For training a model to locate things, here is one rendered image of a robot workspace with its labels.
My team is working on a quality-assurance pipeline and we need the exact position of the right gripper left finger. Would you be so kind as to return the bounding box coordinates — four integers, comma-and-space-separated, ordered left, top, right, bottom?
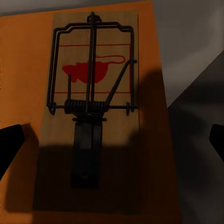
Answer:
0, 124, 24, 180

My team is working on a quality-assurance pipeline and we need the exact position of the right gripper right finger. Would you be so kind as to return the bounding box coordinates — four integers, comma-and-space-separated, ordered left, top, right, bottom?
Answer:
209, 124, 224, 162

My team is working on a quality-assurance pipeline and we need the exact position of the mousetrap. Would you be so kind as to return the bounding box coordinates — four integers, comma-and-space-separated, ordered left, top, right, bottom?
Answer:
32, 10, 140, 215

